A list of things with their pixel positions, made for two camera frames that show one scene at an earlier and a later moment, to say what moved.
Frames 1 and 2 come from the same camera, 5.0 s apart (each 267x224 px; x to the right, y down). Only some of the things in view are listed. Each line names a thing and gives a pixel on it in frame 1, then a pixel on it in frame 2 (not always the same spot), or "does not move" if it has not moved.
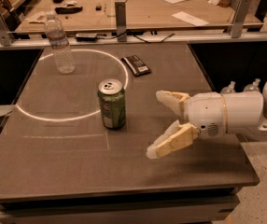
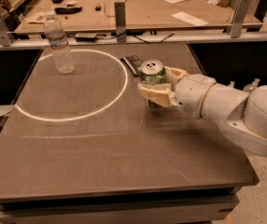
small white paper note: x=190 y=19 does not move
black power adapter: x=86 y=36 does not move
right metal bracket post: x=239 y=16 does not move
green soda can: x=113 y=103 -> x=153 y=72
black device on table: x=68 y=10 does not move
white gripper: x=205 y=115 -> x=191 y=93
